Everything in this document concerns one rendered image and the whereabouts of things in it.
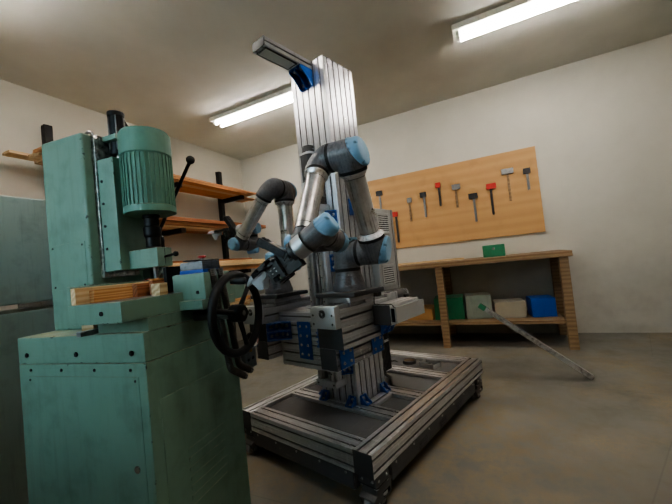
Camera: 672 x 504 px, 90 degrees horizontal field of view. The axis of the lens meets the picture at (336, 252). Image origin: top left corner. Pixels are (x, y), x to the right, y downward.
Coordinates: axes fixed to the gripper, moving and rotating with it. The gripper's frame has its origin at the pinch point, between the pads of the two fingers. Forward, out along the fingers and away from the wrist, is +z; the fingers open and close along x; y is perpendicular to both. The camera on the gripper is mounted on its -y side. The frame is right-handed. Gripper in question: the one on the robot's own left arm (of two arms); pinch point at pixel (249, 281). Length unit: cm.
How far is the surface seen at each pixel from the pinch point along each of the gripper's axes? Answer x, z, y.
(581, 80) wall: 298, -258, -25
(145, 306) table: -19.2, 22.3, -9.3
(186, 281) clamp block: -4.1, 17.4, -13.2
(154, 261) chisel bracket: -2.0, 26.2, -28.1
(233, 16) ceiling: 102, -42, -181
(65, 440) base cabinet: -22, 74, 7
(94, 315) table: -27.1, 31.5, -14.0
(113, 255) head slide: -5, 37, -39
